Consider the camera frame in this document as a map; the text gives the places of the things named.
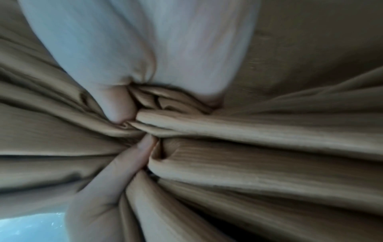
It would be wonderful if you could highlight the person's right hand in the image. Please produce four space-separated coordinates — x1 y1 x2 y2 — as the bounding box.
17 0 261 124

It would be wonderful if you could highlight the person's left hand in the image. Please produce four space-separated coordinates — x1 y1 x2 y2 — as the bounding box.
65 135 158 242

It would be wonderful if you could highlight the tan fabric cloth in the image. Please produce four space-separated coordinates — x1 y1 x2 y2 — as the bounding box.
0 0 383 242

